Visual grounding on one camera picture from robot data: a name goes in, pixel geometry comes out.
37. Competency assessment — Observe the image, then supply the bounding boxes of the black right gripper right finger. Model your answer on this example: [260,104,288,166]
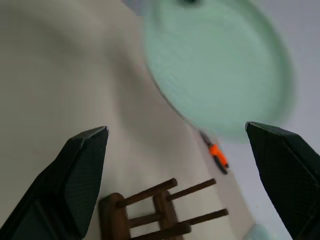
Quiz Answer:
[244,121,320,240]

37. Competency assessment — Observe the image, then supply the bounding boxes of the green plate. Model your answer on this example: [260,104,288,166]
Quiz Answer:
[142,0,298,145]

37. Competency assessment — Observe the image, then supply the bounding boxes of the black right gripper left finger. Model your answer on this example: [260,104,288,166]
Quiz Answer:
[0,126,110,240]

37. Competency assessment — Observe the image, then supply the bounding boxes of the orange and black pliers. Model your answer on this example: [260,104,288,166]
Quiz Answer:
[199,129,230,175]

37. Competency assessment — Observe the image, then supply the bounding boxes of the wooden dish rack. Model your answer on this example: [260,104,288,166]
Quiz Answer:
[98,177,229,240]

